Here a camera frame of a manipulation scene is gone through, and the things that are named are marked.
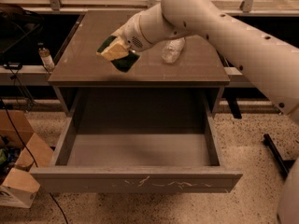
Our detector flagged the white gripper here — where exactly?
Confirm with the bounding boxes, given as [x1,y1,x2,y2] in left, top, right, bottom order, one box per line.
[96,13,154,61]

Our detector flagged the green and yellow sponge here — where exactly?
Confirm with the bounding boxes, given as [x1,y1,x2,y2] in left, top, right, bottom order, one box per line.
[96,35,141,74]

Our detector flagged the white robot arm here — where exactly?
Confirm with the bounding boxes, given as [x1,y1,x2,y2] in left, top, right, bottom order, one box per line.
[97,0,299,124]

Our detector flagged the grey cabinet with glossy top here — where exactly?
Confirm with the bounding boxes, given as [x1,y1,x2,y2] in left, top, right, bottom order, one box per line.
[49,10,229,111]

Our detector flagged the grey open drawer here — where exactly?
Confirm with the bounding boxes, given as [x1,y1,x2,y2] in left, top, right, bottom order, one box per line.
[32,89,242,193]

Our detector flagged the clear plastic water bottle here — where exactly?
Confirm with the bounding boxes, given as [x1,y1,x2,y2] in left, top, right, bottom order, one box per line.
[162,38,185,63]

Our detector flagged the small bottle on ledge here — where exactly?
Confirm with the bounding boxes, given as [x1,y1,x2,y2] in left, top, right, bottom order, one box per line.
[37,43,55,72]

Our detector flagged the black equipment at left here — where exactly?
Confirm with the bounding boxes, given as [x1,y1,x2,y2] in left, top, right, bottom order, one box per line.
[0,3,45,56]

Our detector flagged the black clamp on ledge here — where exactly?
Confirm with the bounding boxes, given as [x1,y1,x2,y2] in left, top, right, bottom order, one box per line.
[3,63,22,70]

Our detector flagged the brown cardboard box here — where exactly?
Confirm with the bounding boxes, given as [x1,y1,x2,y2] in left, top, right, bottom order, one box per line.
[0,109,53,174]

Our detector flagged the black metal stand base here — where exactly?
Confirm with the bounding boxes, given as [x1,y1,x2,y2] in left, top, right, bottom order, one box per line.
[263,133,295,179]

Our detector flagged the black cable on floor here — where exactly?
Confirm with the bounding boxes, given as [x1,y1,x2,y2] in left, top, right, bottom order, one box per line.
[0,75,70,224]

